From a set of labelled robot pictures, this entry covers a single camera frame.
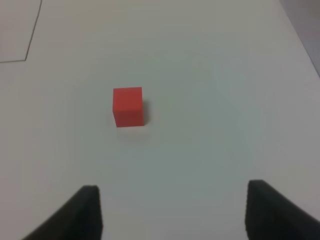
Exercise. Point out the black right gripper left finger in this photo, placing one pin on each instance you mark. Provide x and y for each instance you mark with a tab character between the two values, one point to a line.
80	218

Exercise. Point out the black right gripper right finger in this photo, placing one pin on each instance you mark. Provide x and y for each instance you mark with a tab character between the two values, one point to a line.
269	215

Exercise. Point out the red cube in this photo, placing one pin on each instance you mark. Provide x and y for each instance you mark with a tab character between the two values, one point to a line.
128	107

